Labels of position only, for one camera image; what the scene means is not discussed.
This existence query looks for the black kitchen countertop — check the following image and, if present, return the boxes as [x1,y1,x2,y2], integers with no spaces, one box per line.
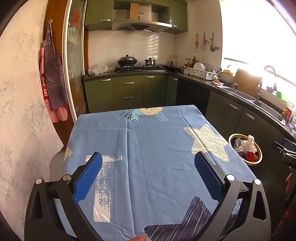
[83,70,296,144]

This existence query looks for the green lower kitchen cabinets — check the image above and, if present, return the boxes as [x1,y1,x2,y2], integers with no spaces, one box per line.
[83,74,296,163]

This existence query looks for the white dish rack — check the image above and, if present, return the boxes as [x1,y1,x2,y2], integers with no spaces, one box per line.
[186,67,220,80]

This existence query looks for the clear jar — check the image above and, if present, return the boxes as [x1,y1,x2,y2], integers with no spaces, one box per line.
[288,104,296,129]

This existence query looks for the large wooden cutting board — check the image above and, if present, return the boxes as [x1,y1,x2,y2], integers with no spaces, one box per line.
[235,69,260,99]

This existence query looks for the black frying wok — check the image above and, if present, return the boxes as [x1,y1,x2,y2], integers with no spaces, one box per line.
[163,61,183,71]

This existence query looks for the green plastic container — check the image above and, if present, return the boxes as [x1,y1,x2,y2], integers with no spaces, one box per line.
[275,91,288,103]

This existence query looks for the small wooden board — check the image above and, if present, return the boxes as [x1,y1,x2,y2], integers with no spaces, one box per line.
[130,3,140,20]

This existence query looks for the kitchen window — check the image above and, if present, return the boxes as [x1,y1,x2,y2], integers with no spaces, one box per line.
[220,0,296,93]

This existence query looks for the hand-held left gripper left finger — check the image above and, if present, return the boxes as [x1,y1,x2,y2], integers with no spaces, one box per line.
[24,152,103,241]

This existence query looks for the red soda can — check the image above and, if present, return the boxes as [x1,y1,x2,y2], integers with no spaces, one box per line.
[244,151,259,162]

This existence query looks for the clear plastic bag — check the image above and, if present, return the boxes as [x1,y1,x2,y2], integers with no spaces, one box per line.
[88,64,116,76]

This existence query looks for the steel range hood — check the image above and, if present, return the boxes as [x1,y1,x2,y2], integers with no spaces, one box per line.
[111,20,173,33]

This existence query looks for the blue star print tablecloth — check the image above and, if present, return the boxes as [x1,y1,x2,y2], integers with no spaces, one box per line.
[62,105,253,241]

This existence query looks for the yellow rimmed waste bin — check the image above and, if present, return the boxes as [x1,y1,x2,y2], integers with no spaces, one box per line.
[228,134,263,166]

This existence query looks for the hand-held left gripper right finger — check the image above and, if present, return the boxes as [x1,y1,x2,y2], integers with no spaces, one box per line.
[194,152,271,241]

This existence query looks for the person's right hand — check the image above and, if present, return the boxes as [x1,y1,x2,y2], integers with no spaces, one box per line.
[285,173,293,193]

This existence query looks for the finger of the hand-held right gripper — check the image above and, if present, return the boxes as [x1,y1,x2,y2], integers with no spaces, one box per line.
[272,141,296,156]
[282,138,296,150]

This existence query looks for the black wok with lid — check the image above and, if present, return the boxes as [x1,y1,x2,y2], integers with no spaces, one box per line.
[117,55,138,67]

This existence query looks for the black gas stove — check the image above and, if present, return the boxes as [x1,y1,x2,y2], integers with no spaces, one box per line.
[117,65,166,73]

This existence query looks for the tall steel faucet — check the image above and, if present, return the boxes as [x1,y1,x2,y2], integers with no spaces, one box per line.
[255,65,277,101]

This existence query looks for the sliding glass door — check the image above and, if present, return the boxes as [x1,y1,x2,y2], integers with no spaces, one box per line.
[63,0,88,121]

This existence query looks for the row of sauce bottles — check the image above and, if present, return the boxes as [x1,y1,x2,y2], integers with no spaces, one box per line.
[184,56,197,67]

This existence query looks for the stainless steel double sink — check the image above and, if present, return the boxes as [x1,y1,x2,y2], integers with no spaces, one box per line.
[218,86,286,127]

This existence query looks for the white tissue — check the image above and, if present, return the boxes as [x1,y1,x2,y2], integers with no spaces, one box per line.
[236,135,257,153]

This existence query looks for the purple checked apron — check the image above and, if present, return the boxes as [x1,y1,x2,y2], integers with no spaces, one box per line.
[43,21,68,110]

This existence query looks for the small steel faucet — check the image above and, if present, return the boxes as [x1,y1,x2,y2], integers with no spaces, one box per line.
[228,65,238,89]

